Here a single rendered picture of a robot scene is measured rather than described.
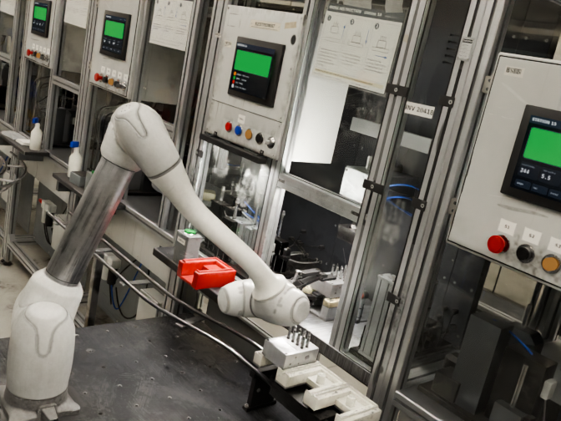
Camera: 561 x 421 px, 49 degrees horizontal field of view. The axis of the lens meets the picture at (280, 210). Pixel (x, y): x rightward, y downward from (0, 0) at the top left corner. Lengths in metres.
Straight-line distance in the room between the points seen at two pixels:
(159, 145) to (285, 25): 0.67
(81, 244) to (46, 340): 0.29
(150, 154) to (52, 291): 0.50
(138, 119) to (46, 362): 0.65
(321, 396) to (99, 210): 0.78
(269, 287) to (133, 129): 0.54
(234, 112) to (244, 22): 0.30
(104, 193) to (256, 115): 0.61
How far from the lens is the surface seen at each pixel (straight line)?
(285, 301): 1.64
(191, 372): 2.05
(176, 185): 1.62
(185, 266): 2.12
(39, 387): 1.73
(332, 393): 1.69
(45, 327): 1.68
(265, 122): 2.05
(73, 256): 1.82
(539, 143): 1.42
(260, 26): 2.13
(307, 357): 1.79
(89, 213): 1.78
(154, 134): 1.57
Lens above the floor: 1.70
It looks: 14 degrees down
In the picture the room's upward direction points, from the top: 12 degrees clockwise
